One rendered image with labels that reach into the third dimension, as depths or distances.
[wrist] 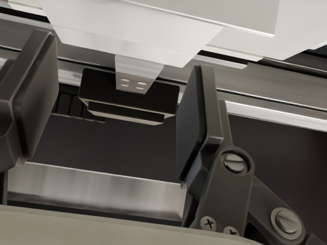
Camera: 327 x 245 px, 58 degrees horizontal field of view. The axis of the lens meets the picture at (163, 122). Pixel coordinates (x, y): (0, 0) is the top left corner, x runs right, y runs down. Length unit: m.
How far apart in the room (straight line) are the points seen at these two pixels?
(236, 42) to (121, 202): 0.11
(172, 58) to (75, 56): 0.24
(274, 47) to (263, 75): 0.30
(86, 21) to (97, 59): 0.26
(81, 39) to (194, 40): 0.07
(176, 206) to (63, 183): 0.07
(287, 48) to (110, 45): 0.10
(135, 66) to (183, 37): 0.07
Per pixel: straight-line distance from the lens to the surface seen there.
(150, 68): 0.22
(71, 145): 0.68
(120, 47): 0.20
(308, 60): 0.51
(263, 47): 0.17
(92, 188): 0.17
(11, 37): 0.45
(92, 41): 0.20
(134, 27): 0.16
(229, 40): 0.16
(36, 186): 0.18
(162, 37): 0.16
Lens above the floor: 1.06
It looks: 4 degrees down
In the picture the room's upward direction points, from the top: 171 degrees counter-clockwise
